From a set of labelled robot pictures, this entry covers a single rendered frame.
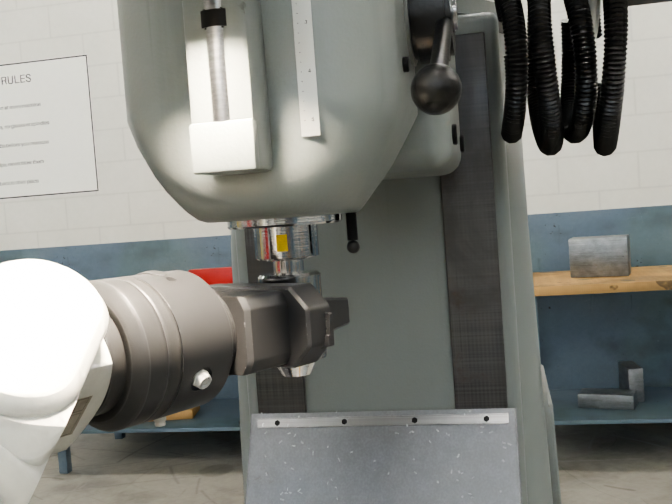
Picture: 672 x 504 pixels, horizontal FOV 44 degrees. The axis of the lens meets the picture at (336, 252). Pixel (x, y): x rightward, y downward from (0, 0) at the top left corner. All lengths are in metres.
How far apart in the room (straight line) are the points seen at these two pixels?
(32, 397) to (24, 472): 0.03
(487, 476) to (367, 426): 0.15
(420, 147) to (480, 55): 0.29
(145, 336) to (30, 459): 0.11
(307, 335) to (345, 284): 0.45
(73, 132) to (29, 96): 0.37
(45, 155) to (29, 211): 0.37
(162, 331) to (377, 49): 0.22
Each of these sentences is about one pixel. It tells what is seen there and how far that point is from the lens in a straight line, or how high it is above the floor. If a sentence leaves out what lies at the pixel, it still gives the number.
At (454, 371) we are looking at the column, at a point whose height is 1.11.
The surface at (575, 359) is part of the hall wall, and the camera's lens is 4.89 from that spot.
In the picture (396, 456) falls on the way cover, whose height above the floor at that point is 1.02.
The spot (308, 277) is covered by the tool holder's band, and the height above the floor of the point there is 1.27.
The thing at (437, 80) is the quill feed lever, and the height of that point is 1.38.
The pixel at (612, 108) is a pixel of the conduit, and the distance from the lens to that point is 0.81.
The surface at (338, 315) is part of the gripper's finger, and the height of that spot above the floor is 1.24.
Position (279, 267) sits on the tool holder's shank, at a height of 1.27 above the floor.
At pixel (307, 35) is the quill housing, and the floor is 1.42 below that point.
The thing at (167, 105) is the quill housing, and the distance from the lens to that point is 0.55.
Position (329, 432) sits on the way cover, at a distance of 1.01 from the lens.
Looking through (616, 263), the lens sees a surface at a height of 0.95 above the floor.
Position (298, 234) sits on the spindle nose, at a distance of 0.60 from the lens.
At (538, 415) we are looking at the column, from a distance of 1.03.
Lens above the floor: 1.31
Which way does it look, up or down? 3 degrees down
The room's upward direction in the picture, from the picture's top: 4 degrees counter-clockwise
